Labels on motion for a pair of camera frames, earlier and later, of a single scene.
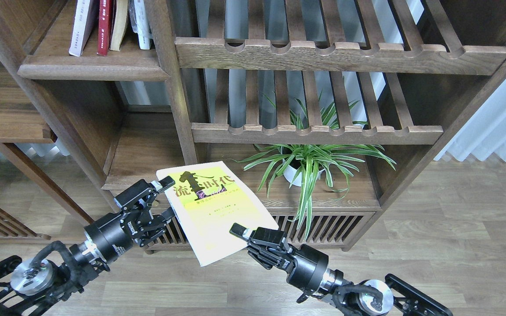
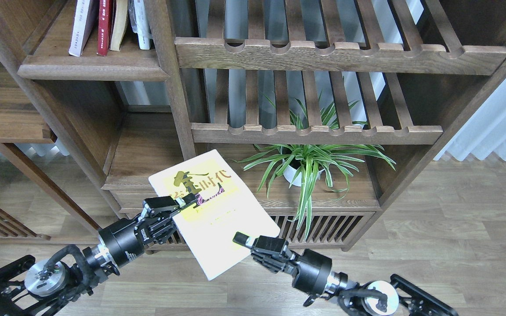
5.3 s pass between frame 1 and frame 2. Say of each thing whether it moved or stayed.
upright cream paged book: stayed
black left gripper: moved
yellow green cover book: moved
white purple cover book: stayed
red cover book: stayed
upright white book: stayed
